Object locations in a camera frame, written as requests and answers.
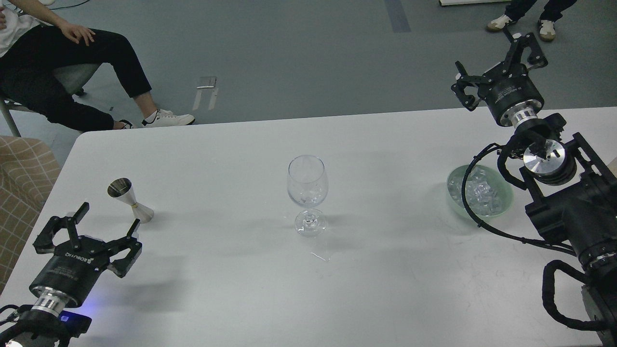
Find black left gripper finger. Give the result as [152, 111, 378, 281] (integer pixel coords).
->
[107, 219, 142, 278]
[33, 202, 90, 254]

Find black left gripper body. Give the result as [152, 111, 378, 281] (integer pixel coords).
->
[29, 235, 126, 309]

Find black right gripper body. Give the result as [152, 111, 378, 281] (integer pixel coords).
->
[482, 65, 544, 127]

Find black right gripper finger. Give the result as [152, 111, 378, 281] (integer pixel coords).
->
[451, 61, 487, 112]
[501, 29, 548, 77]

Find steel double jigger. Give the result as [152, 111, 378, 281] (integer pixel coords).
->
[107, 178, 154, 224]

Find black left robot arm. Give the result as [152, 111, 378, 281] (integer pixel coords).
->
[1, 202, 142, 347]

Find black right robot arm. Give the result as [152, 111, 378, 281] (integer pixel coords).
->
[451, 27, 617, 347]

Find ice cubes pile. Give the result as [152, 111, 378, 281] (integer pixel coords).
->
[447, 166, 506, 216]

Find clear wine glass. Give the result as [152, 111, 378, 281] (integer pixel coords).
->
[286, 155, 329, 238]

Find standing person's feet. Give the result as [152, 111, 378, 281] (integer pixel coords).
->
[486, 0, 577, 42]

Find checked beige cushion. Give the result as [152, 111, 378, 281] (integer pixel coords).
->
[0, 135, 60, 292]

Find green bowl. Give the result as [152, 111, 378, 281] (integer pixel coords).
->
[446, 164, 513, 220]

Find seated person in black trousers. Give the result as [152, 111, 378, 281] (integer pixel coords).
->
[0, 0, 195, 133]

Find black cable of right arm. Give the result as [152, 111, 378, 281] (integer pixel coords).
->
[461, 143, 577, 251]

